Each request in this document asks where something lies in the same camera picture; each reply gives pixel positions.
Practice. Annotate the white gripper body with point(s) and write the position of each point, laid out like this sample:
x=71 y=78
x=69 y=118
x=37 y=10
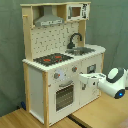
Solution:
x=92 y=80

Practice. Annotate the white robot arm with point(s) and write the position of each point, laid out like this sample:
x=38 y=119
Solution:
x=114 y=84

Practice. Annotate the wooden toy kitchen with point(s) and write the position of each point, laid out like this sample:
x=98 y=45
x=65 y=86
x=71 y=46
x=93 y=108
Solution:
x=40 y=84

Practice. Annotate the white toy cupboard door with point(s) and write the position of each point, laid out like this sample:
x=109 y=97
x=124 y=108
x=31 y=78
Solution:
x=90 y=65

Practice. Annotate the toy oven door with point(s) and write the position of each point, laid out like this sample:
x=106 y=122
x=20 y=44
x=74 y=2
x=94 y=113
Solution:
x=64 y=97

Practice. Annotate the grey toy sink basin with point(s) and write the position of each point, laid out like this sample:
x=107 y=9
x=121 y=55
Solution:
x=79 y=51

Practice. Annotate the black toy faucet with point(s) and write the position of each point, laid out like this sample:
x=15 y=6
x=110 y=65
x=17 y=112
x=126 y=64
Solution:
x=71 y=43

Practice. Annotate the black toy stovetop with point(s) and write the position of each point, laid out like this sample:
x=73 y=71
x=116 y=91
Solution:
x=52 y=59

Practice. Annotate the toy microwave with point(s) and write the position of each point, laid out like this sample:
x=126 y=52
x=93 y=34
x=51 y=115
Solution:
x=76 y=11

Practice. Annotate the grey toy range hood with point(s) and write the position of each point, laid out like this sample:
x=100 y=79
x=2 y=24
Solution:
x=48 y=18

